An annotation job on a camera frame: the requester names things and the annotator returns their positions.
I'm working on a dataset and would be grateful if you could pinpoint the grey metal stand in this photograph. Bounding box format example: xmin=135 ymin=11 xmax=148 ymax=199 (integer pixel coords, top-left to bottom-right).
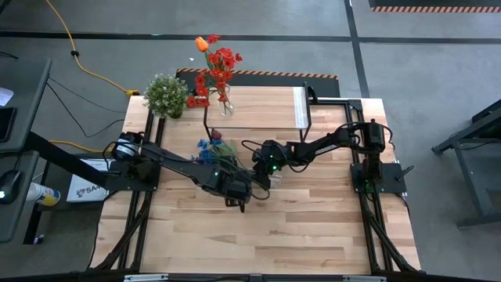
xmin=432 ymin=99 xmax=501 ymax=229

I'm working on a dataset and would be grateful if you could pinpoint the black floor cable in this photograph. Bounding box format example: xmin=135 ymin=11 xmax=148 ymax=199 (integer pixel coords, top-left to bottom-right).
xmin=46 ymin=76 xmax=127 ymax=139

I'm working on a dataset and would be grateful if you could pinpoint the white paper sheet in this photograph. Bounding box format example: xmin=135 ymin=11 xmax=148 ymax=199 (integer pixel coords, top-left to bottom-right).
xmin=0 ymin=86 xmax=15 ymax=107

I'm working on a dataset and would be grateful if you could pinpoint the black support beam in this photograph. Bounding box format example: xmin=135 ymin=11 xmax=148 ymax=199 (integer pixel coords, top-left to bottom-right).
xmin=23 ymin=131 xmax=109 ymax=187

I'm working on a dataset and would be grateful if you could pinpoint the white and yellow bottle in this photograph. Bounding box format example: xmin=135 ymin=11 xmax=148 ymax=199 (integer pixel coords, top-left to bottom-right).
xmin=25 ymin=182 xmax=62 ymax=208

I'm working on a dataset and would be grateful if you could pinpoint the red artificial flower bunch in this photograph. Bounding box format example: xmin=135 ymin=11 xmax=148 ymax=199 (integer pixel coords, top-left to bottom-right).
xmin=185 ymin=69 xmax=230 ymax=109
xmin=205 ymin=34 xmax=244 ymax=93

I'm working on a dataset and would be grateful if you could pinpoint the orange artificial tulip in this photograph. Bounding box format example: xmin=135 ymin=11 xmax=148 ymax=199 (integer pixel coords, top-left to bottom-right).
xmin=194 ymin=35 xmax=228 ymax=99

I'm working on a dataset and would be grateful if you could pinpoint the potted plant with white flowers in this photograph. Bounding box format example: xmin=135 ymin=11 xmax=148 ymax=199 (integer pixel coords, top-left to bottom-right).
xmin=142 ymin=73 xmax=194 ymax=120

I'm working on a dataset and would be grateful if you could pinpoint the white printed box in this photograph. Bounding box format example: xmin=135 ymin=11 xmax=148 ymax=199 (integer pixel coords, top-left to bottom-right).
xmin=65 ymin=158 xmax=111 ymax=204

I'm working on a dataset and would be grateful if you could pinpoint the black computer mouse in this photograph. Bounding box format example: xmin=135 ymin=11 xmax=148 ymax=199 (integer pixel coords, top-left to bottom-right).
xmin=0 ymin=169 xmax=23 ymax=205

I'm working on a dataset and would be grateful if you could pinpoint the black mat with hazard stripe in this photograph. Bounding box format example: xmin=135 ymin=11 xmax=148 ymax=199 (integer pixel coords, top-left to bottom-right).
xmin=368 ymin=0 xmax=501 ymax=13
xmin=175 ymin=67 xmax=341 ymax=99

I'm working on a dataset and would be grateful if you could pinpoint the blue artificial flower bunch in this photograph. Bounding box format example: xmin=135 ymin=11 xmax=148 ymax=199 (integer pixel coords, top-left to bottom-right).
xmin=190 ymin=137 xmax=240 ymax=168

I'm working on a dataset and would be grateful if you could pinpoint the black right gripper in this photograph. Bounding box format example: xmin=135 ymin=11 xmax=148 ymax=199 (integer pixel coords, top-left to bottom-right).
xmin=251 ymin=139 xmax=293 ymax=185

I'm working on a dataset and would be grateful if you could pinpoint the wooden shelf with black frame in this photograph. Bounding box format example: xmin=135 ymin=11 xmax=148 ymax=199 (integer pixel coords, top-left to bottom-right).
xmin=202 ymin=81 xmax=314 ymax=144

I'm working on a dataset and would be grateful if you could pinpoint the grey desk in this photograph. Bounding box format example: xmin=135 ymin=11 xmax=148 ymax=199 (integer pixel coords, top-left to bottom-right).
xmin=0 ymin=150 xmax=52 ymax=246
xmin=0 ymin=58 xmax=54 ymax=154

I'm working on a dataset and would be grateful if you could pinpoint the black aluminium table frame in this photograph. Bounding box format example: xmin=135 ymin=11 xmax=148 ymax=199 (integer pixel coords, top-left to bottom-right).
xmin=89 ymin=96 xmax=423 ymax=275

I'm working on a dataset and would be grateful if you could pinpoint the black phone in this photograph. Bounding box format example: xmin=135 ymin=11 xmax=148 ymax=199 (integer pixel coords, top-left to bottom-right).
xmin=0 ymin=106 xmax=18 ymax=143

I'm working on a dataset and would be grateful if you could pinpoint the yellow cable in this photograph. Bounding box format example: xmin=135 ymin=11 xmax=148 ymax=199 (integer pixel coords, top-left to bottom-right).
xmin=49 ymin=139 xmax=113 ymax=154
xmin=44 ymin=0 xmax=141 ymax=98

